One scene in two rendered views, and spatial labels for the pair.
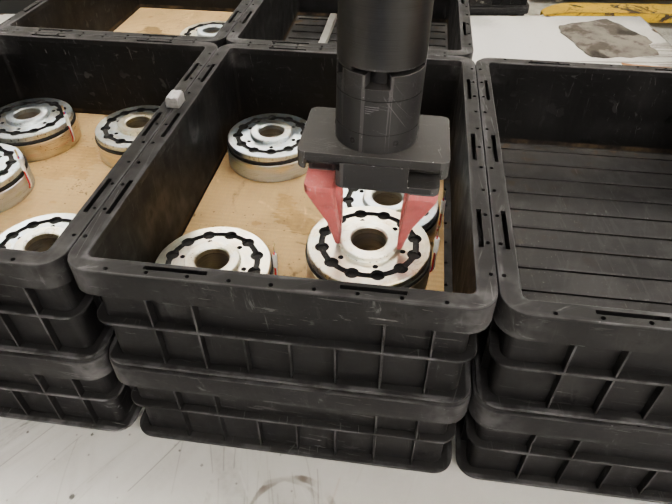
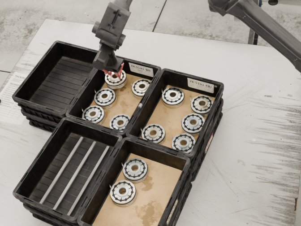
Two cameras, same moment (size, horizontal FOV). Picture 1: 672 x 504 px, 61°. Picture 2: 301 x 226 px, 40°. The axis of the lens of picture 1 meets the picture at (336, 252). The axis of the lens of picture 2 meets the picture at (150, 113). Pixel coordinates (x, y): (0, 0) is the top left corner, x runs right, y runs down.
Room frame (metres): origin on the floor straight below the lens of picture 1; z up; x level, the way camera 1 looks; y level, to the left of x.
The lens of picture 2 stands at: (1.48, 0.68, 2.33)
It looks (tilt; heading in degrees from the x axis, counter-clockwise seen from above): 53 degrees down; 206
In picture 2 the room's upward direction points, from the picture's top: 12 degrees counter-clockwise
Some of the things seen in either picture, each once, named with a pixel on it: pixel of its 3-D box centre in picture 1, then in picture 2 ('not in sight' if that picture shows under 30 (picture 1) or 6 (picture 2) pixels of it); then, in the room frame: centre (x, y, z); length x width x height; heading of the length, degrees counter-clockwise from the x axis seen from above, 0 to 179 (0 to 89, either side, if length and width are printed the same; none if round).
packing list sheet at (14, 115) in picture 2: not in sight; (15, 97); (0.44, -0.61, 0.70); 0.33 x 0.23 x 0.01; 179
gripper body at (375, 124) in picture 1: (378, 108); (109, 58); (0.35, -0.03, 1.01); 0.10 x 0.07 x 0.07; 82
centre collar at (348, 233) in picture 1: (368, 241); (115, 76); (0.35, -0.03, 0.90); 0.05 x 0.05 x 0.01
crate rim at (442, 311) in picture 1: (318, 146); (114, 92); (0.46, 0.02, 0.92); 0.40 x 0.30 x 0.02; 172
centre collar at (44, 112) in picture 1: (27, 115); (183, 142); (0.62, 0.37, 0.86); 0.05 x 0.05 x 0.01
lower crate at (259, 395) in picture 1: (321, 269); not in sight; (0.46, 0.02, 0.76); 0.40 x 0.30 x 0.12; 172
